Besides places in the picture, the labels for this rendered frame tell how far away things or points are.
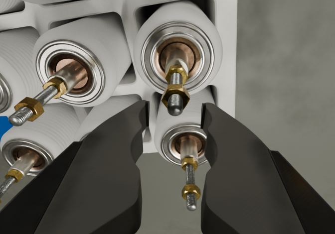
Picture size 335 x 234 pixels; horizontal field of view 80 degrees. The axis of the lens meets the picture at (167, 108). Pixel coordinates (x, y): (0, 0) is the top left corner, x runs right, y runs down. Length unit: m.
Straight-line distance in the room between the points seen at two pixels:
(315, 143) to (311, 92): 0.17
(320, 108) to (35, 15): 0.62
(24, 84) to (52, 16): 0.09
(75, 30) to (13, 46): 0.11
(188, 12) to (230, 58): 0.11
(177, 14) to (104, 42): 0.09
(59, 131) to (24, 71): 0.10
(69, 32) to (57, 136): 0.17
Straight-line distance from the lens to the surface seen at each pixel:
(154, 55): 0.21
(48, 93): 0.21
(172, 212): 0.88
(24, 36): 0.35
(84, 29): 0.25
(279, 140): 0.66
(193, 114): 0.25
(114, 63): 0.24
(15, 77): 0.30
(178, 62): 0.18
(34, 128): 0.34
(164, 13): 0.21
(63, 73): 0.23
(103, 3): 0.29
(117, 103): 0.32
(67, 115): 0.38
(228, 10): 0.28
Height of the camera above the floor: 0.46
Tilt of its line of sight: 58 degrees down
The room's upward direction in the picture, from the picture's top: 174 degrees counter-clockwise
